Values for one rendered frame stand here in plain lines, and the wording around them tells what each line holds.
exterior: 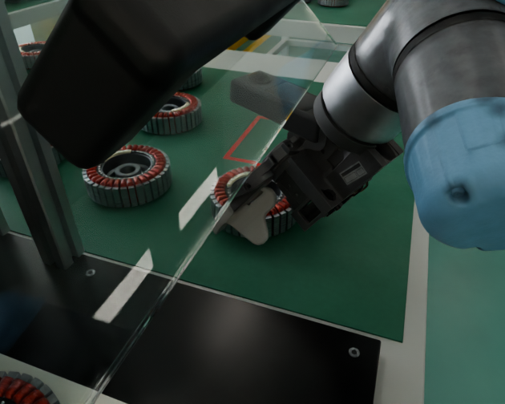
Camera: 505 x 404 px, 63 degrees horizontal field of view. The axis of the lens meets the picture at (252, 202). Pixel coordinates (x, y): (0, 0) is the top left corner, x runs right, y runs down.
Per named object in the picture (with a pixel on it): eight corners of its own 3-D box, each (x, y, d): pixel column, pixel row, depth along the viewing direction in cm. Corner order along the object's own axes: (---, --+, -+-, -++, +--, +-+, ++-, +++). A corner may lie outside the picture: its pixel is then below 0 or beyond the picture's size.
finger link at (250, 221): (228, 271, 44) (291, 219, 41) (195, 228, 45) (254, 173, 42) (240, 264, 47) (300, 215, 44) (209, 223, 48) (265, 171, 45)
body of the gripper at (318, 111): (299, 236, 42) (372, 174, 33) (248, 171, 44) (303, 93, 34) (341, 204, 47) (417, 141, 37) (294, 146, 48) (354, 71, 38)
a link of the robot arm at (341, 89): (329, 51, 31) (385, 31, 35) (300, 94, 34) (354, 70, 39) (397, 128, 29) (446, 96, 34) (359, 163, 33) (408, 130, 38)
